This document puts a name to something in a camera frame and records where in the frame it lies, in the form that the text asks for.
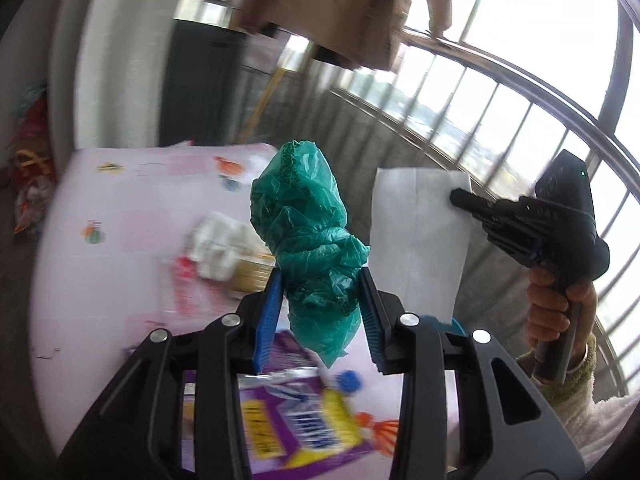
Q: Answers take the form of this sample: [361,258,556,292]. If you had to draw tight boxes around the clear Pepsi plastic bottle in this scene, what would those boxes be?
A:
[236,366,364,401]

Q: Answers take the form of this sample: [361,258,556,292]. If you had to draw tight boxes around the red white plastic bag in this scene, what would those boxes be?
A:
[369,168,472,324]

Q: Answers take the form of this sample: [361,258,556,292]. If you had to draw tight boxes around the green plastic bag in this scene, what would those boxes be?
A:
[250,140,370,367]

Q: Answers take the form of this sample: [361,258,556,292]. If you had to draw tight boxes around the purple noodle snack bag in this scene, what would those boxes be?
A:
[182,328,392,476]

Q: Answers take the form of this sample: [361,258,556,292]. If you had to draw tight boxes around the person's right hand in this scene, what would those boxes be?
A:
[525,266,598,368]

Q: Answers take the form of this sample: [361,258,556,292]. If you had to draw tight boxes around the metal balcony railing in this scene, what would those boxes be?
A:
[278,24,640,396]

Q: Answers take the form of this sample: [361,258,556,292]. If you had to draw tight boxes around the dark green cabinet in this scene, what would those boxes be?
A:
[158,20,246,146]

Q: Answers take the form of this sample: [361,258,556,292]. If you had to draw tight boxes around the beige hanging jacket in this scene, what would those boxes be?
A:
[231,0,454,70]

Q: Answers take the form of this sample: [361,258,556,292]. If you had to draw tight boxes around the yellow broom handle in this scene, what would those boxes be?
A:
[238,67,288,144]

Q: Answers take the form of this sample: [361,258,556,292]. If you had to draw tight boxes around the pile of bags by wall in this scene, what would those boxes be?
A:
[10,80,58,236]

